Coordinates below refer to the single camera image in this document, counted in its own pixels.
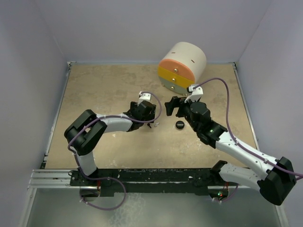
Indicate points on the round white drawer cabinet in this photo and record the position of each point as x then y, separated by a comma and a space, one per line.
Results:
181, 67

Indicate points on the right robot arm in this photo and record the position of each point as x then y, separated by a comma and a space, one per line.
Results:
272, 177

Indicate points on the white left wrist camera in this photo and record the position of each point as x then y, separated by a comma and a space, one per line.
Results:
144, 96

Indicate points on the black earbud charging case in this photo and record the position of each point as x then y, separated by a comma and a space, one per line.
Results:
180, 125

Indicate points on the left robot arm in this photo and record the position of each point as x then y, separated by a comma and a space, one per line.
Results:
85, 132

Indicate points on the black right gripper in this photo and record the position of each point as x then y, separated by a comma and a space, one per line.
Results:
176, 102

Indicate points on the aluminium frame rail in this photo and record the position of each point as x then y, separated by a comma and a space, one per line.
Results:
50, 179

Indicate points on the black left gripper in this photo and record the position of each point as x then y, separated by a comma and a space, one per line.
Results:
134, 105

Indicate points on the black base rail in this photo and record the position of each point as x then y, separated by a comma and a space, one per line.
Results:
197, 181

